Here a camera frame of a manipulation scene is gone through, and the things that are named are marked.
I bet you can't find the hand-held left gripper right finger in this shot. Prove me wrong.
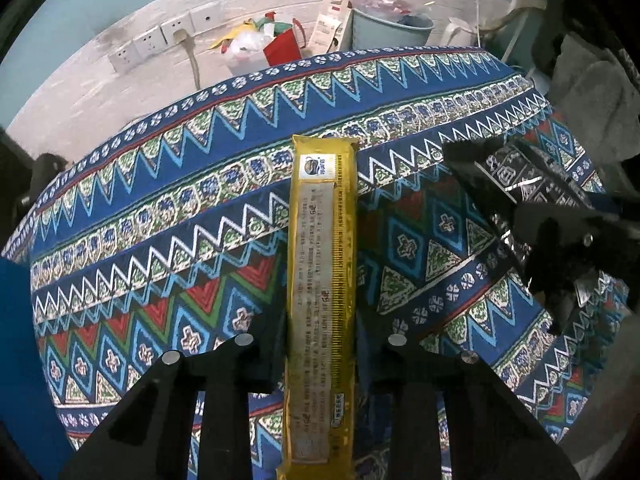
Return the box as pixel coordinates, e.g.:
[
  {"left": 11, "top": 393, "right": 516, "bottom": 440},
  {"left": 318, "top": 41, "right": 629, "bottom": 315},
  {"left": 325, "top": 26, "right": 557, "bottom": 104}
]
[{"left": 352, "top": 332, "right": 581, "bottom": 480}]

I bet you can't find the grey cloth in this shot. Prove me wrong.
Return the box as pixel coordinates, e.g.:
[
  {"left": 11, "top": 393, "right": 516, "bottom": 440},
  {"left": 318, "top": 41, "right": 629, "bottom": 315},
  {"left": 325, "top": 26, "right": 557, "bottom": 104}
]
[{"left": 550, "top": 34, "right": 640, "bottom": 158}]

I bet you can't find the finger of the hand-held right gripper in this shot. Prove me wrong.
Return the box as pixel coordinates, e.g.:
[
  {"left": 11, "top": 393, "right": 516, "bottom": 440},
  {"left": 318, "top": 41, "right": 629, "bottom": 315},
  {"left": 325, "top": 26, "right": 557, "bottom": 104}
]
[
  {"left": 515, "top": 202, "right": 616, "bottom": 261},
  {"left": 525, "top": 255, "right": 581, "bottom": 336}
]

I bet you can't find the white cardboard carton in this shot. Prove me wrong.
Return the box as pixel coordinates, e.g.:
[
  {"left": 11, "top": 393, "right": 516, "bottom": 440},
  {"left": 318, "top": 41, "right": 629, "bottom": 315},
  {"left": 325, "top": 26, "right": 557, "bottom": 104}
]
[{"left": 307, "top": 0, "right": 353, "bottom": 53}]

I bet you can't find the white wall socket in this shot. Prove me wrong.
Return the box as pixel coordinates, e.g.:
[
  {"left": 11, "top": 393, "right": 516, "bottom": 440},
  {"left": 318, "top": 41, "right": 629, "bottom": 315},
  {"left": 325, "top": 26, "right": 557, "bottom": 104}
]
[
  {"left": 109, "top": 44, "right": 138, "bottom": 72},
  {"left": 190, "top": 2, "right": 223, "bottom": 31},
  {"left": 134, "top": 27, "right": 166, "bottom": 57},
  {"left": 161, "top": 14, "right": 193, "bottom": 43}
]

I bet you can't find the clear plastic bag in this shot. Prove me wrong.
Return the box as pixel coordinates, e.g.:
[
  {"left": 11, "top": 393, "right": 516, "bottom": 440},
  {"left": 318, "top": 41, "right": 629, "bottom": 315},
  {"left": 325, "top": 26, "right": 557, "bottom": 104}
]
[{"left": 227, "top": 30, "right": 268, "bottom": 58}]

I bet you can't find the white metal tube frame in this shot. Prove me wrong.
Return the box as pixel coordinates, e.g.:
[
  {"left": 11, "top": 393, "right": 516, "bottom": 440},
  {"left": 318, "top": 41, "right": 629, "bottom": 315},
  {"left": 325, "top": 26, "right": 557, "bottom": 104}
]
[{"left": 480, "top": 0, "right": 531, "bottom": 61}]

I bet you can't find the beige plug with cable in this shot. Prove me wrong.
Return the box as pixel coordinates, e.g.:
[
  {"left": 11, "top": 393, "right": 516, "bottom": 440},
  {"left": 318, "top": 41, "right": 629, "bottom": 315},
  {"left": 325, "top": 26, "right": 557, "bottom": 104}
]
[{"left": 172, "top": 30, "right": 202, "bottom": 90}]

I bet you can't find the dark cloth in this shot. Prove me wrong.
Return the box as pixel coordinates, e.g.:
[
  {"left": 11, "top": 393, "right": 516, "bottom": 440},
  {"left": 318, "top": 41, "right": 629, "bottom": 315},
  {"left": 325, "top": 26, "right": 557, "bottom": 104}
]
[{"left": 530, "top": 0, "right": 640, "bottom": 91}]

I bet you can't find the light blue waste bin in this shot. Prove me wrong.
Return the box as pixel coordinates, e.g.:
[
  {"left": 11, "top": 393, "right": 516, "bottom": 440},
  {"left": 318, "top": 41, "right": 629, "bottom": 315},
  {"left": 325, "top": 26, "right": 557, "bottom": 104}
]
[{"left": 350, "top": 2, "right": 435, "bottom": 51}]

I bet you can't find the green red wrapper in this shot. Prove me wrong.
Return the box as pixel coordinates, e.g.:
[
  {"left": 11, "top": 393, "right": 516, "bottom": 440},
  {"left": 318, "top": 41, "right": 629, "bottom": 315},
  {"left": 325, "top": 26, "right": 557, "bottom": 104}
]
[{"left": 252, "top": 12, "right": 293, "bottom": 36}]

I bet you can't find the gold biscuit packet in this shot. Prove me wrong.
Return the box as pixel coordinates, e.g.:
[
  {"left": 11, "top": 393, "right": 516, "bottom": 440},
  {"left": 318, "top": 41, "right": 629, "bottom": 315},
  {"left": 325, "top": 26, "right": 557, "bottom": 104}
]
[{"left": 276, "top": 134, "right": 360, "bottom": 480}]

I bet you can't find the red and white shopping bag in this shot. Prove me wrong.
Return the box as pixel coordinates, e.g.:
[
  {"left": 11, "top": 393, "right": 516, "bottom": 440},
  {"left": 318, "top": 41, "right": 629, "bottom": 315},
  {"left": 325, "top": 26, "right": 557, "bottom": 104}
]
[{"left": 222, "top": 17, "right": 307, "bottom": 73}]

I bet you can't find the white plastic jug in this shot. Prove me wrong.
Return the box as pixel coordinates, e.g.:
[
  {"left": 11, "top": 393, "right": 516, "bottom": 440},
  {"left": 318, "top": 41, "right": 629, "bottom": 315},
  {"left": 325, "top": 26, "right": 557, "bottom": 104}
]
[{"left": 440, "top": 17, "right": 481, "bottom": 47}]

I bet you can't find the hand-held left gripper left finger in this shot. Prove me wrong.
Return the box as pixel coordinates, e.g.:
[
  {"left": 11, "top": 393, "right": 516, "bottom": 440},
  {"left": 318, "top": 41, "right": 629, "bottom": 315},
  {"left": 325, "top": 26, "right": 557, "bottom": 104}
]
[{"left": 59, "top": 332, "right": 288, "bottom": 480}]

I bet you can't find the blue patterned tablecloth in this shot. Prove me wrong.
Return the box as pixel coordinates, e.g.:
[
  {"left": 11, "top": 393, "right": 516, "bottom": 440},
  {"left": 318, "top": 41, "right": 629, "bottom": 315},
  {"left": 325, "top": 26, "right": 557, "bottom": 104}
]
[{"left": 2, "top": 46, "right": 633, "bottom": 480}]

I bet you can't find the black round knob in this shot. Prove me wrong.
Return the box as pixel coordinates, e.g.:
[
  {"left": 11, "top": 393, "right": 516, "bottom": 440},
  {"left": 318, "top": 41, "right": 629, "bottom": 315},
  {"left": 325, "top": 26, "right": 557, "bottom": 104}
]
[{"left": 22, "top": 152, "right": 68, "bottom": 206}]

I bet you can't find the clear plastic bin liner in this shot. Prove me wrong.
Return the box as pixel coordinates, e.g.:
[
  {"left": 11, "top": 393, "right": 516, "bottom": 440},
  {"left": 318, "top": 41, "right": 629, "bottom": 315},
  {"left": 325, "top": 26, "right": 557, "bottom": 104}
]
[{"left": 356, "top": 0, "right": 426, "bottom": 28}]

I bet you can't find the black snack packet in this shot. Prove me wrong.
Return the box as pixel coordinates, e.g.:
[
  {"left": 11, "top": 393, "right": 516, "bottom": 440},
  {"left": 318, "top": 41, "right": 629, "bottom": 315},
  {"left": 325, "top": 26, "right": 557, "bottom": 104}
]
[{"left": 442, "top": 137, "right": 631, "bottom": 311}]

